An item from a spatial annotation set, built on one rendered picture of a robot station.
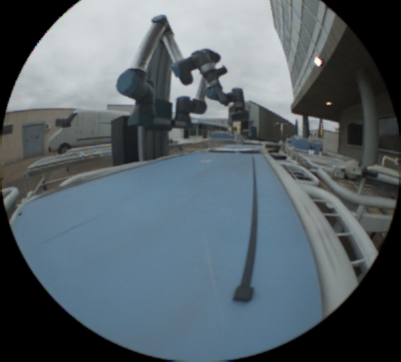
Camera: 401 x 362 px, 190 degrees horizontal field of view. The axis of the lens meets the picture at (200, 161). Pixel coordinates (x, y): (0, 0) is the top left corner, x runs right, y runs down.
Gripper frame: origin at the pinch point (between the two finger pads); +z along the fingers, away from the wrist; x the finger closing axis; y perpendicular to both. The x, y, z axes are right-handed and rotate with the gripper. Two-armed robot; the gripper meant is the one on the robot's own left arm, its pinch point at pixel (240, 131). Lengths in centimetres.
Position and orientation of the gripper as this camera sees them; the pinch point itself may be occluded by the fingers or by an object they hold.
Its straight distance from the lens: 91.0
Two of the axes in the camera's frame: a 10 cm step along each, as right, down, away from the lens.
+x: 8.5, 0.4, -5.3
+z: 0.5, 9.9, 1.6
